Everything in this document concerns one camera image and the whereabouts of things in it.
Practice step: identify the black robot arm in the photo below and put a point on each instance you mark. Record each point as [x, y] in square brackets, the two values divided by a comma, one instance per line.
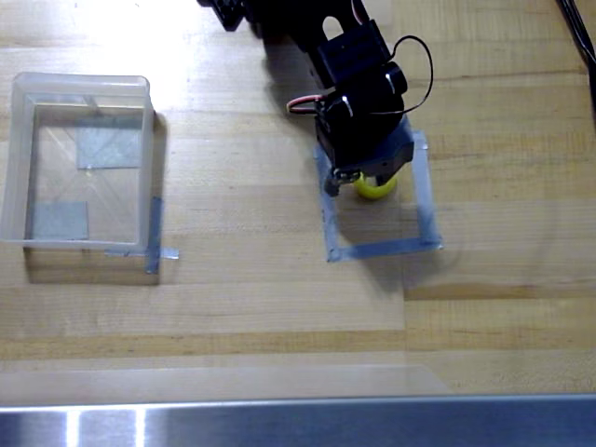
[298, 23]

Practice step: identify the clear plastic container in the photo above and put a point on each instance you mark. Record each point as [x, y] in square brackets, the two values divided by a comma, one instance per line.
[145, 186]

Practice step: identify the large grey tape patch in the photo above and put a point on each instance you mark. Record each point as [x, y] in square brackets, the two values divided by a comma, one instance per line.
[112, 146]

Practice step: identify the small grey tape patch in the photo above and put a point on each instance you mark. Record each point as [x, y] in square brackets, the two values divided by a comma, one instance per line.
[60, 221]

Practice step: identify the metal table edge rail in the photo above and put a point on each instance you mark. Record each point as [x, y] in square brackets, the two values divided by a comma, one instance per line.
[326, 423]

